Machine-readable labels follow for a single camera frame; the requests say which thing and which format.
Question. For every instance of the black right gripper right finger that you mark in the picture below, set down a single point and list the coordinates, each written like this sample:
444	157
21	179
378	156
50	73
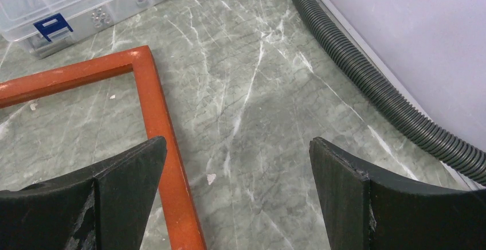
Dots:
365	206

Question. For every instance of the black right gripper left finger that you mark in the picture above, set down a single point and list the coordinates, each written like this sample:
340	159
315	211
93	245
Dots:
105	205

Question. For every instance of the orange wooden picture frame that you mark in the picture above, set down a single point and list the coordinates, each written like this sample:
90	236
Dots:
184	229

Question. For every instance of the clear plastic organizer box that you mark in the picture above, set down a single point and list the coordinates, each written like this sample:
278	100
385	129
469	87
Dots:
43	27

